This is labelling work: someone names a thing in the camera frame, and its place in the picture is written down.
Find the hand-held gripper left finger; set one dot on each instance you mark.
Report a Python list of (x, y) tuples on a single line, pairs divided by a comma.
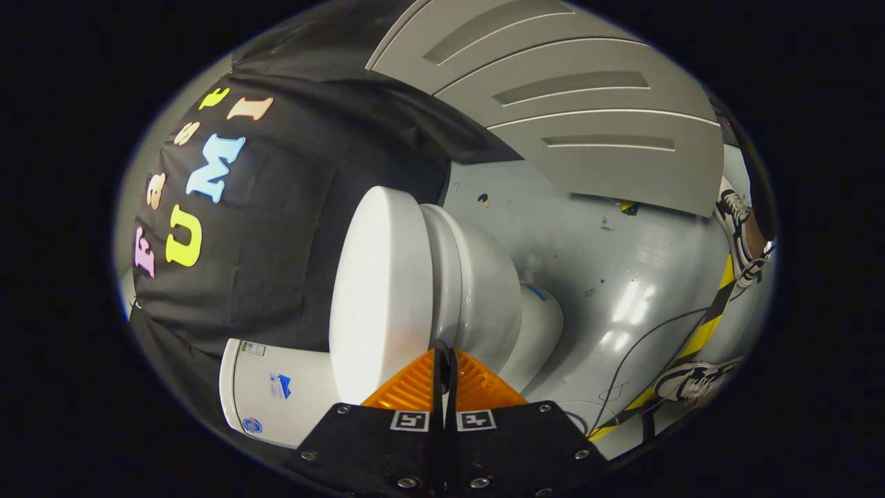
[(373, 449)]

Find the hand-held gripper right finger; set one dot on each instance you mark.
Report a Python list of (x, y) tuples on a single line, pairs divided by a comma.
[(518, 449)]

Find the white toilet lid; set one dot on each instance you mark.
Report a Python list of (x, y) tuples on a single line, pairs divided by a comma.
[(377, 290)]

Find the white toilet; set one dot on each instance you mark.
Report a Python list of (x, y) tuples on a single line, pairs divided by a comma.
[(484, 297)]

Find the person's black white sneaker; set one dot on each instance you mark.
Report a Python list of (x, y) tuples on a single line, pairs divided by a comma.
[(734, 228), (691, 379)]

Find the black backdrop cloth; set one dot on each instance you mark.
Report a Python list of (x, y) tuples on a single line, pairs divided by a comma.
[(290, 207)]

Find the grey slotted cabinet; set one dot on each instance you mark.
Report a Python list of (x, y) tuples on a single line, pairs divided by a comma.
[(588, 138)]

